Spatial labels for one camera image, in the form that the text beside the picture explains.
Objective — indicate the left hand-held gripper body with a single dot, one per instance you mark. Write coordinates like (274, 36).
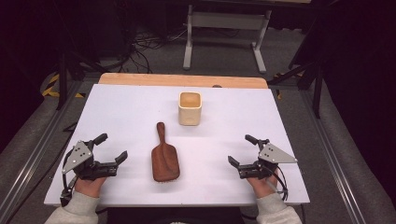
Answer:
(81, 157)

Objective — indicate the person's dark lap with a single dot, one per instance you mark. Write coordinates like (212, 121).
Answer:
(174, 216)

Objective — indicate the black tripod stand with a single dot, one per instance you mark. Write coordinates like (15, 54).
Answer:
(317, 90)
(63, 81)

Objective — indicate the yellow black hazard tape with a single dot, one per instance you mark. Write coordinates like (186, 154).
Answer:
(51, 87)

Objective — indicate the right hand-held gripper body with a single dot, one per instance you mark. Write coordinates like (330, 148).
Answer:
(274, 155)

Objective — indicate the person's left hand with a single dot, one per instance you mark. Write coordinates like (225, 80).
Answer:
(89, 186)

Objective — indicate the aluminium rail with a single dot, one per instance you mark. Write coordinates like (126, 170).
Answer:
(336, 161)
(37, 155)

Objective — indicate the person's right hand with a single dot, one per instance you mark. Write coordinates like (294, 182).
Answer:
(264, 186)

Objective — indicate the white board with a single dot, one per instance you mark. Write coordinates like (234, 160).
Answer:
(134, 112)

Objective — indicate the white metal table frame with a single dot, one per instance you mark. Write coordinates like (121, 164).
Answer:
(227, 20)

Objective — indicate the wooden table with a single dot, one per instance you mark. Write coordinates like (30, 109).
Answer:
(174, 80)

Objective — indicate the brown wooden scoop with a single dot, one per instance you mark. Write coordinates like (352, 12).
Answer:
(165, 161)

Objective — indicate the beige square cup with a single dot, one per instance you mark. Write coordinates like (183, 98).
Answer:
(190, 115)

